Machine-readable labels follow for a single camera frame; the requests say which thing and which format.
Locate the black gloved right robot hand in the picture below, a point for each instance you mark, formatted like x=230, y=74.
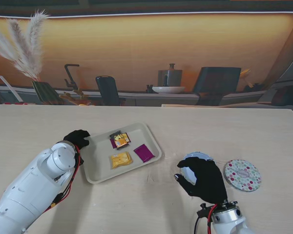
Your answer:
x=207, y=180

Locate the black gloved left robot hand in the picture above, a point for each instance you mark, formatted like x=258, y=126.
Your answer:
x=77, y=136

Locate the round polka dot cookie box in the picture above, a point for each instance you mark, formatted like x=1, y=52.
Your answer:
x=191, y=173

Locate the cream plastic tray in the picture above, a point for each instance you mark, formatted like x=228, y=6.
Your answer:
x=100, y=161

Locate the round polka dot box lid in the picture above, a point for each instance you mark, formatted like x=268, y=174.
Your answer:
x=243, y=174

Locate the dark brown orange cookie packet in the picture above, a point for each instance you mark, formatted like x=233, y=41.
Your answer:
x=120, y=141

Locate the yellow cookie packet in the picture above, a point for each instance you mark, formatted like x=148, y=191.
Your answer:
x=121, y=159

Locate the plain purple cookie packet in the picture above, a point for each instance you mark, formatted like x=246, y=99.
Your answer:
x=143, y=153

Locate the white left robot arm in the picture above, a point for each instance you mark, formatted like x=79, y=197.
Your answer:
x=27, y=185

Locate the dark ribbed vase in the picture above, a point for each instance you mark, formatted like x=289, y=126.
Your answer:
x=45, y=93

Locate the black countertop appliance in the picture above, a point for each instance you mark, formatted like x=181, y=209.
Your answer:
x=108, y=90

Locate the black kitchen faucet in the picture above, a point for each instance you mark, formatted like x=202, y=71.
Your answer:
x=68, y=73

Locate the white shallow bowl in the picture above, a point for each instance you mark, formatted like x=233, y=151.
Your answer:
x=168, y=90

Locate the large black block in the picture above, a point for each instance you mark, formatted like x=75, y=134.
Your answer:
x=217, y=80

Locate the white pampas grass plumes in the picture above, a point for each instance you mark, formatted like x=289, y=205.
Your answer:
x=34, y=36

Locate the grey lidded pot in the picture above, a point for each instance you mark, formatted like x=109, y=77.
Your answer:
x=172, y=76

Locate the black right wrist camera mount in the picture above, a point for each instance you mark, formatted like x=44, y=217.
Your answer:
x=203, y=211

